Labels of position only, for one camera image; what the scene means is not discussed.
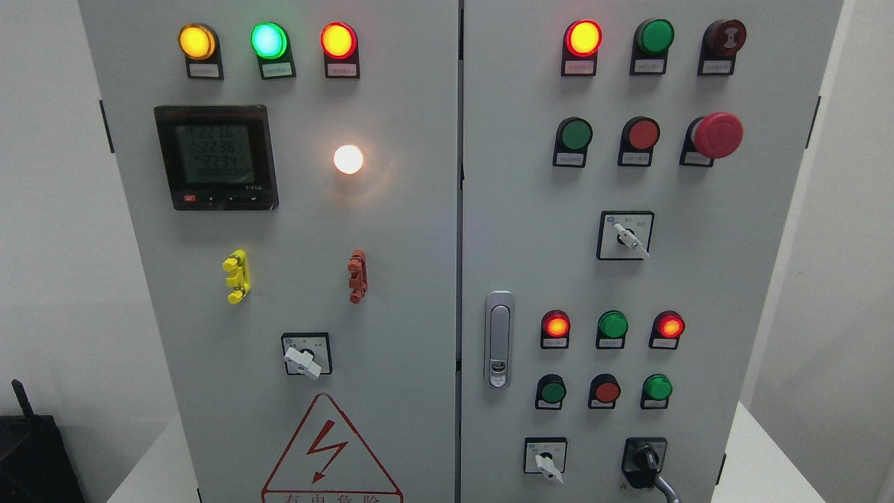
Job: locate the black knob selector switch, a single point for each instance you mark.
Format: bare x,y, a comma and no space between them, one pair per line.
642,460

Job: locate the red terminal connector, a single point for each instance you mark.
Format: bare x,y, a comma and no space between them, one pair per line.
358,279

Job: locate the red lit indicator lower left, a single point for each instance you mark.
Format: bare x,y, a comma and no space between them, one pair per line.
555,330

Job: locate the red lit indicator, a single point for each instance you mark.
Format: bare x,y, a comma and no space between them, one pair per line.
581,43
555,330
667,329

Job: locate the white lit indicator light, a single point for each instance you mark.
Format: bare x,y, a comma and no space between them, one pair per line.
348,159

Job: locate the green push button lower left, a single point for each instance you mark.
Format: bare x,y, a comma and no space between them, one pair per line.
550,392

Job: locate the green push button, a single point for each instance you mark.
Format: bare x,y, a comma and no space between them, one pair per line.
655,392
572,139
550,392

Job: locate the green push button upper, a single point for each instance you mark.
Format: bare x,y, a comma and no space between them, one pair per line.
572,139

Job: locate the left grey cabinet door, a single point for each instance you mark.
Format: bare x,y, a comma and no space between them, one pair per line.
393,354

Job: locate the grey cabinet door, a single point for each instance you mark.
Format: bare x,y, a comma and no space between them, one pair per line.
532,229
393,354

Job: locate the green indicator lower middle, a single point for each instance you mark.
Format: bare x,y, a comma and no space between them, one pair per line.
611,331

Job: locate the right grey cabinet door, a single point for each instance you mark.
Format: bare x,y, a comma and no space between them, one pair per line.
532,229

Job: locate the red push button lower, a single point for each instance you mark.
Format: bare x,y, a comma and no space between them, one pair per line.
604,392

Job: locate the red push button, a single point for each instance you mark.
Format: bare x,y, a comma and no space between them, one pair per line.
639,136
604,392

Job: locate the yellow terminal connector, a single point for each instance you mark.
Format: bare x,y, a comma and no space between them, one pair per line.
238,277

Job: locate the red push button upper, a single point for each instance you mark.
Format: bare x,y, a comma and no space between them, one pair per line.
639,136

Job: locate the red lit indicator lower right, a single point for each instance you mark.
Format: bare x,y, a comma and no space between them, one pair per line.
667,329

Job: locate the red lit indicator left door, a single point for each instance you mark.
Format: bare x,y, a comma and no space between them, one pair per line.
341,51

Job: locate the red high voltage warning sticker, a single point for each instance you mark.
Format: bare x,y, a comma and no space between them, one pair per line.
327,460

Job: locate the digital power meter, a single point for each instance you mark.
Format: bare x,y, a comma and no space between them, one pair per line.
218,157

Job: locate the green push button lower right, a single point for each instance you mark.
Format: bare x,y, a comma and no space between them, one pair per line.
655,392

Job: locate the red lit indicator top right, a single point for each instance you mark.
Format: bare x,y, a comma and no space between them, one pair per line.
581,43

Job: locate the green lit indicator light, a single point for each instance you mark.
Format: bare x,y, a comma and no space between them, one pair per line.
273,51

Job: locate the red emergency stop mushroom button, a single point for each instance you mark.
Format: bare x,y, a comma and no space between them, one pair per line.
711,137

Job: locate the green indicator top right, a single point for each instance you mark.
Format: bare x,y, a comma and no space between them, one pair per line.
650,45

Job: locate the yellow indicator light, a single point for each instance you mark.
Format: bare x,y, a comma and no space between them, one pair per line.
201,49

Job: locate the black box with antenna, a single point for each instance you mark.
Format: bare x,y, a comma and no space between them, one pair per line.
35,466

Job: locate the silver door handle lock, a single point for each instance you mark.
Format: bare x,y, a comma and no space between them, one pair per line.
497,340

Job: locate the white selector switch left door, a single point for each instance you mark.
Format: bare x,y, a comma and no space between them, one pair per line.
307,354

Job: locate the white selector switch upper right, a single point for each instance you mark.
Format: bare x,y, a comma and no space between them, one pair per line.
625,235

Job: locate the white selector switch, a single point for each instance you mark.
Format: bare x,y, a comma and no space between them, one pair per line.
545,456
625,235

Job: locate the white selector switch bottom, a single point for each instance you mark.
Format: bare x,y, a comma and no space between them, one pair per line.
545,456

